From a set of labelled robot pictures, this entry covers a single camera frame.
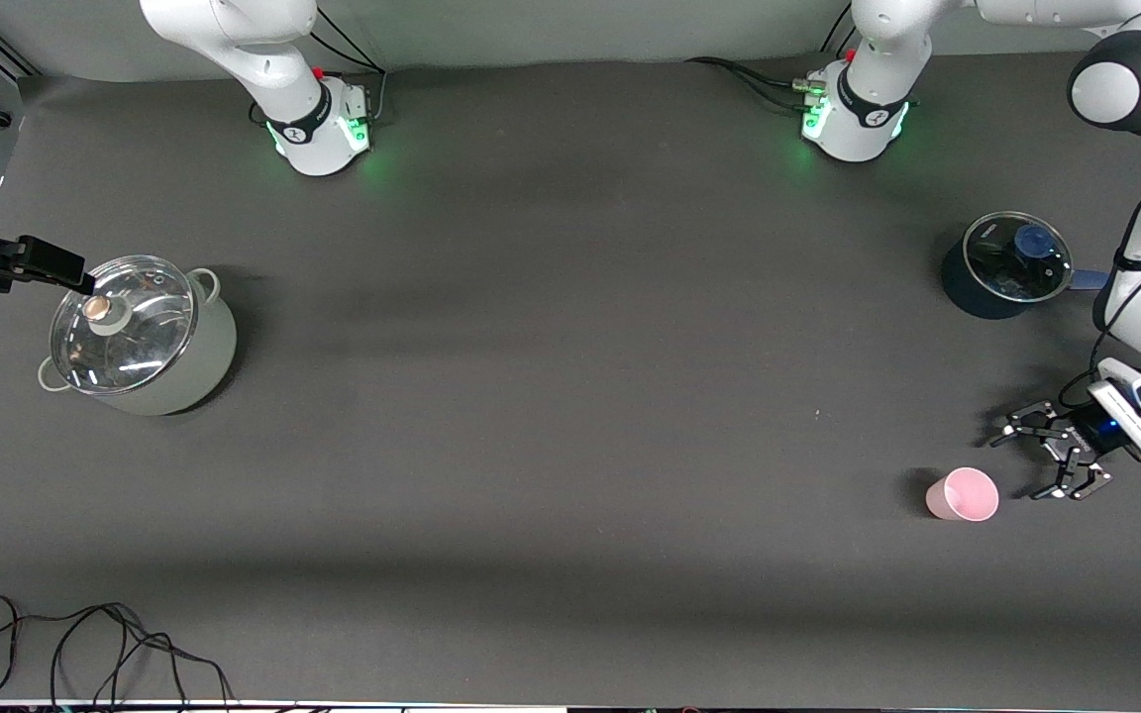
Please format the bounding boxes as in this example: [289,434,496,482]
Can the pink plastic cup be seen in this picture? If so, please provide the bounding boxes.
[925,467,1000,523]

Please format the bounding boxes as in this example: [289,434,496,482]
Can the glass lid with copper knob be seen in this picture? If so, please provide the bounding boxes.
[49,255,197,395]

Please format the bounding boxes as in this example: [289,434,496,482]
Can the dark blue saucepan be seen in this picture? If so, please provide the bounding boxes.
[941,211,1116,320]

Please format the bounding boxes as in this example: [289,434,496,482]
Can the glass lid with blue knob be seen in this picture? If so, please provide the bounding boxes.
[963,211,1074,303]

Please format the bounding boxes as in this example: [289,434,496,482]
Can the grey-green cooking pot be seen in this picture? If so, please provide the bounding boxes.
[38,255,238,417]

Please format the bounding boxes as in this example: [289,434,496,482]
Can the dark grey table mat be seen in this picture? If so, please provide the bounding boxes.
[0,35,1141,706]

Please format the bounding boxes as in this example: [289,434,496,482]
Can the black right arm base cables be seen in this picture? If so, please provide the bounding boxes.
[249,8,388,125]

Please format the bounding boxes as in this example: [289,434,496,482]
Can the black arm base cables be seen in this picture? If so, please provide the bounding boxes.
[684,18,864,112]
[249,8,388,125]

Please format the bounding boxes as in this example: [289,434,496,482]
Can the thin black loose cable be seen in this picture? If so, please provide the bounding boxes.
[0,595,235,710]

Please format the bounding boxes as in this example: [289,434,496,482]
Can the black left arm base cables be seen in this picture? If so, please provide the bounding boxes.
[684,18,864,112]

